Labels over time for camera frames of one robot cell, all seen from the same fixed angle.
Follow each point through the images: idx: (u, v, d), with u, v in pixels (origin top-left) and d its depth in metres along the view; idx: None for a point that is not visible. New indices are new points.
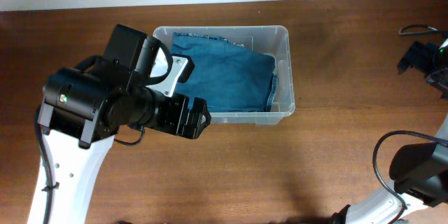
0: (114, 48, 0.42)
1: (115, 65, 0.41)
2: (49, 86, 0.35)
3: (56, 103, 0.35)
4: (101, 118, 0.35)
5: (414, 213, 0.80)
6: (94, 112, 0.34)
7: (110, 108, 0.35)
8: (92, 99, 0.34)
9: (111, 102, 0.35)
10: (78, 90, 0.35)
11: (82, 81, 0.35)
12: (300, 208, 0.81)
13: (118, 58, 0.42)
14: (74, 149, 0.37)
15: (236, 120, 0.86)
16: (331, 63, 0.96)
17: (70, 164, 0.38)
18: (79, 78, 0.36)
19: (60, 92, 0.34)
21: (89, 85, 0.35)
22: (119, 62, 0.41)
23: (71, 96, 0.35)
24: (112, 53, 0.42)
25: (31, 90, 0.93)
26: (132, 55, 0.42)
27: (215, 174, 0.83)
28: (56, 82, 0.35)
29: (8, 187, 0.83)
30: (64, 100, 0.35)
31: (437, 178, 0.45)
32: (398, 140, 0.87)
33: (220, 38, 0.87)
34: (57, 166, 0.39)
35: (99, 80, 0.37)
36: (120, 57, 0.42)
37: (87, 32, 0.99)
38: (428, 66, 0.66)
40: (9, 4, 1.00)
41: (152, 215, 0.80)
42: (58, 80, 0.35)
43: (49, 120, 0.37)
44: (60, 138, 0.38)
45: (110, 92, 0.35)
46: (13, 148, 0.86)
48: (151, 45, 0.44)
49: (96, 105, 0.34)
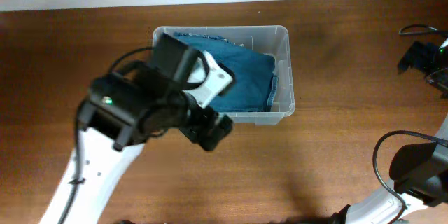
0: (160, 54, 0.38)
1: (155, 74, 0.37)
2: (94, 89, 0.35)
3: (99, 105, 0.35)
4: (138, 127, 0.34)
5: (414, 213, 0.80)
6: (134, 120, 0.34)
7: (150, 117, 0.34)
8: (134, 108, 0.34)
9: (151, 111, 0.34)
10: (122, 99, 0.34)
11: (126, 89, 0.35)
12: (299, 207, 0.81)
13: (159, 66, 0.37)
14: (107, 152, 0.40)
15: (236, 120, 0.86)
16: (331, 63, 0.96)
17: (101, 164, 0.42)
18: (124, 85, 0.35)
19: (105, 96, 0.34)
21: (131, 94, 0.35)
22: (159, 71, 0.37)
23: (115, 103, 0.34)
24: (157, 59, 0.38)
25: (34, 91, 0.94)
26: (174, 64, 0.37)
27: (215, 173, 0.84)
28: (101, 85, 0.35)
29: (12, 186, 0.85)
30: (107, 103, 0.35)
31: (437, 178, 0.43)
32: (400, 140, 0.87)
33: (221, 38, 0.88)
34: (87, 163, 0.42)
35: (141, 89, 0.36)
36: (162, 64, 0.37)
37: (89, 33, 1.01)
38: (428, 67, 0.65)
40: (12, 5, 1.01)
41: (153, 214, 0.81)
42: (103, 85, 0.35)
43: (89, 120, 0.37)
44: (96, 138, 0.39)
45: (152, 103, 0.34)
46: (17, 148, 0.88)
48: (194, 55, 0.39)
49: (137, 114, 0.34)
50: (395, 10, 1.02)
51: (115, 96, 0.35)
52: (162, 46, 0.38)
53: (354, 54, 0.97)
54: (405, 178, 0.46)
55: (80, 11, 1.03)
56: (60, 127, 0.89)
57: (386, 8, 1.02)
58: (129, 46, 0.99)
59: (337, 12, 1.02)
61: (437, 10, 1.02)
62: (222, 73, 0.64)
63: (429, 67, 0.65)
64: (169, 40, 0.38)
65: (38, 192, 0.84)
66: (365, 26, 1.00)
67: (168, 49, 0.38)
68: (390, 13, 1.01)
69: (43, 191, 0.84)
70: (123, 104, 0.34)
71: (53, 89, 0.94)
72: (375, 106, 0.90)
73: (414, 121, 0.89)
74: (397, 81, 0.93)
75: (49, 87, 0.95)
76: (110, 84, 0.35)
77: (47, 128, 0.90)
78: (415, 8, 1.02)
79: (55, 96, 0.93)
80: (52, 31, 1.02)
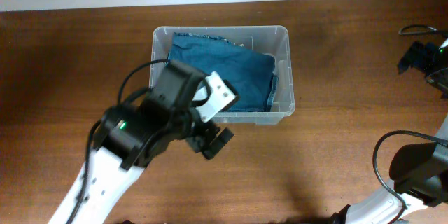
0: (164, 82, 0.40)
1: (161, 101, 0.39)
2: (109, 117, 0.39)
3: (112, 130, 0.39)
4: (145, 151, 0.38)
5: (415, 213, 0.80)
6: (141, 146, 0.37)
7: (154, 143, 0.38)
8: (141, 136, 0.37)
9: (157, 138, 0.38)
10: (134, 123, 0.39)
11: (136, 117, 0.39)
12: (299, 207, 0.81)
13: (164, 93, 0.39)
14: (115, 171, 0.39)
15: (236, 120, 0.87)
16: (331, 63, 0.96)
17: (106, 183, 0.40)
18: (134, 113, 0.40)
19: (118, 122, 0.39)
21: (140, 122, 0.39)
22: (164, 97, 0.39)
23: (126, 127, 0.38)
24: (162, 87, 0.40)
25: (34, 91, 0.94)
26: (178, 92, 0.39)
27: (215, 173, 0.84)
28: (115, 114, 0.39)
29: (12, 186, 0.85)
30: (119, 130, 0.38)
31: (437, 178, 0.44)
32: (400, 140, 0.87)
33: (220, 38, 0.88)
34: (92, 182, 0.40)
35: (148, 116, 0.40)
36: (166, 92, 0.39)
37: (89, 33, 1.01)
38: (427, 67, 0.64)
40: (13, 5, 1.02)
41: (153, 215, 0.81)
42: (116, 113, 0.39)
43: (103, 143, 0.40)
44: (106, 158, 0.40)
45: (157, 131, 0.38)
46: (17, 147, 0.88)
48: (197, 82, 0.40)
49: (143, 141, 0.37)
50: (395, 11, 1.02)
51: (127, 121, 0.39)
52: (166, 75, 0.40)
53: (354, 54, 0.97)
54: (405, 178, 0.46)
55: (81, 11, 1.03)
56: (60, 127, 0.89)
57: (385, 8, 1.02)
58: (129, 47, 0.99)
59: (337, 12, 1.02)
61: (437, 10, 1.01)
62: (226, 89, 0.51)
63: (428, 66, 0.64)
64: (173, 70, 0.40)
65: (37, 192, 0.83)
66: (365, 26, 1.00)
67: (171, 77, 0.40)
68: (390, 13, 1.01)
69: (42, 191, 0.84)
70: (135, 127, 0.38)
71: (54, 89, 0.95)
72: (375, 106, 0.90)
73: (414, 121, 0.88)
74: (397, 81, 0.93)
75: (50, 88, 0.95)
76: (121, 111, 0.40)
77: (47, 127, 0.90)
78: (415, 8, 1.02)
79: (56, 96, 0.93)
80: (53, 31, 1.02)
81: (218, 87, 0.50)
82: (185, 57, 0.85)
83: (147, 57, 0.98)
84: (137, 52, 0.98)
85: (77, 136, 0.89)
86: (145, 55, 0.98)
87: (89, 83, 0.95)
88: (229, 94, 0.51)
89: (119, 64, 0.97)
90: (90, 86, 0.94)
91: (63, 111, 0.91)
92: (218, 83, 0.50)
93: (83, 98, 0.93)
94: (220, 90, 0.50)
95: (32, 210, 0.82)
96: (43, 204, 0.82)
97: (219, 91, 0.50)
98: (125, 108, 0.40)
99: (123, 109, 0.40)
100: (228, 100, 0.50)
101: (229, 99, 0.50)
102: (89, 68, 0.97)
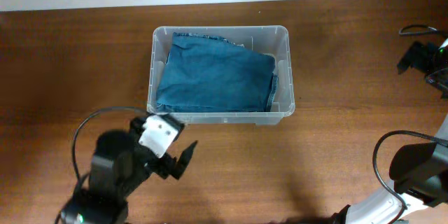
0: (99, 171, 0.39)
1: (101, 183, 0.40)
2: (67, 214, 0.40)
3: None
4: None
5: (415, 214, 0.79)
6: None
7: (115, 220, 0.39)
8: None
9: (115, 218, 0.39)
10: (91, 213, 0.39)
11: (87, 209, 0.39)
12: (300, 208, 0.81)
13: (99, 175, 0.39)
14: None
15: (236, 120, 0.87)
16: (331, 63, 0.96)
17: None
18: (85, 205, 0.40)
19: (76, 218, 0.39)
21: (94, 211, 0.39)
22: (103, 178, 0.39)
23: (85, 220, 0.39)
24: (98, 171, 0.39)
25: (33, 91, 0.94)
26: (110, 171, 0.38)
27: (215, 174, 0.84)
28: (70, 211, 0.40)
29: (11, 186, 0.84)
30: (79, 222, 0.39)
31: (437, 179, 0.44)
32: (400, 140, 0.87)
33: (220, 38, 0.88)
34: None
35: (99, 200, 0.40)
36: (102, 175, 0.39)
37: (89, 33, 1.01)
38: (428, 68, 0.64)
40: (14, 5, 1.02)
41: (152, 215, 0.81)
42: (71, 210, 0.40)
43: None
44: None
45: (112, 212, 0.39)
46: (17, 147, 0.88)
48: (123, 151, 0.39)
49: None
50: (395, 11, 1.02)
51: (83, 213, 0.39)
52: (96, 165, 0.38)
53: (355, 54, 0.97)
54: (404, 178, 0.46)
55: (81, 11, 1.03)
56: (60, 127, 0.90)
57: (385, 8, 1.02)
58: (129, 47, 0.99)
59: (337, 12, 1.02)
61: (437, 10, 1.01)
62: (167, 125, 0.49)
63: (429, 67, 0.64)
64: (101, 157, 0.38)
65: (37, 192, 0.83)
66: (365, 26, 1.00)
67: (99, 159, 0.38)
68: (390, 13, 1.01)
69: (41, 191, 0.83)
70: (93, 218, 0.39)
71: (54, 89, 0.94)
72: (375, 106, 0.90)
73: (414, 121, 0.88)
74: (397, 81, 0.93)
75: (50, 88, 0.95)
76: (73, 206, 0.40)
77: (47, 127, 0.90)
78: (415, 8, 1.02)
79: (56, 96, 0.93)
80: (53, 31, 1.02)
81: (158, 127, 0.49)
82: (185, 57, 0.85)
83: (147, 58, 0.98)
84: (137, 52, 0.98)
85: (77, 136, 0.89)
86: (145, 55, 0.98)
87: (89, 83, 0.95)
88: (171, 129, 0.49)
89: (118, 64, 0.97)
90: (90, 86, 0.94)
91: (63, 111, 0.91)
92: (157, 123, 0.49)
93: (83, 98, 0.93)
94: (162, 129, 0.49)
95: (31, 210, 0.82)
96: (42, 204, 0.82)
97: (162, 131, 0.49)
98: (76, 201, 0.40)
99: (76, 202, 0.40)
100: (172, 136, 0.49)
101: (173, 135, 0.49)
102: (89, 68, 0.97)
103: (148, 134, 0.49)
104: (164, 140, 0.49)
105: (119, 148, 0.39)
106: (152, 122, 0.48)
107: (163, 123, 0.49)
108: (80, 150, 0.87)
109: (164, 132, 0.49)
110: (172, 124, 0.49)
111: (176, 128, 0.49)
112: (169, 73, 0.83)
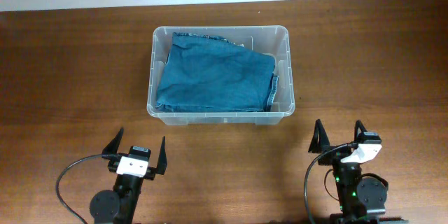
0: None
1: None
2: None
3: None
4: None
5: (415, 213, 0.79)
6: None
7: None
8: None
9: None
10: None
11: None
12: (300, 207, 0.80)
13: None
14: None
15: (236, 120, 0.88)
16: (331, 62, 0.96)
17: None
18: None
19: None
21: None
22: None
23: None
24: None
25: (33, 90, 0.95)
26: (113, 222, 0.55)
27: (215, 174, 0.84)
28: None
29: (10, 186, 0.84)
30: None
31: None
32: (400, 140, 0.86)
33: (220, 38, 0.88)
34: None
35: None
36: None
37: (89, 33, 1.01)
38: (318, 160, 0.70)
40: (13, 5, 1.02)
41: (152, 215, 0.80)
42: None
43: None
44: None
45: None
46: (15, 147, 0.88)
48: (114, 206, 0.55)
49: None
50: (395, 10, 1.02)
51: None
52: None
53: (354, 53, 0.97)
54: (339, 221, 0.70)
55: (81, 11, 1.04)
56: (60, 128, 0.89)
57: (385, 8, 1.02)
58: (129, 47, 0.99)
59: (337, 11, 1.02)
61: (436, 10, 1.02)
62: (134, 162, 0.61)
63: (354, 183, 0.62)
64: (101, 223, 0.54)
65: (37, 192, 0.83)
66: (365, 26, 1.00)
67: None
68: (390, 13, 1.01)
69: (41, 191, 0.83)
70: None
71: (54, 89, 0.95)
72: (375, 106, 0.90)
73: (414, 121, 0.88)
74: (397, 81, 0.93)
75: (49, 88, 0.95)
76: None
77: (47, 127, 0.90)
78: (415, 8, 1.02)
79: (56, 97, 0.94)
80: (53, 31, 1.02)
81: (131, 165, 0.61)
82: (186, 57, 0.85)
83: (147, 57, 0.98)
84: (138, 52, 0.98)
85: (77, 136, 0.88)
86: (145, 55, 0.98)
87: (89, 83, 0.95)
88: (143, 162, 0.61)
89: (118, 64, 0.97)
90: (90, 86, 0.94)
91: (63, 113, 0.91)
92: (128, 162, 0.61)
93: (83, 99, 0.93)
94: (135, 165, 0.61)
95: (31, 210, 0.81)
96: (43, 204, 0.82)
97: (134, 167, 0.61)
98: None
99: None
100: (145, 167, 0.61)
101: (145, 166, 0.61)
102: (89, 69, 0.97)
103: (123, 171, 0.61)
104: (136, 171, 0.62)
105: (109, 208, 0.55)
106: (124, 162, 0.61)
107: (131, 162, 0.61)
108: (80, 150, 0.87)
109: (138, 166, 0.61)
110: (142, 157, 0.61)
111: (145, 162, 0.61)
112: (169, 73, 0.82)
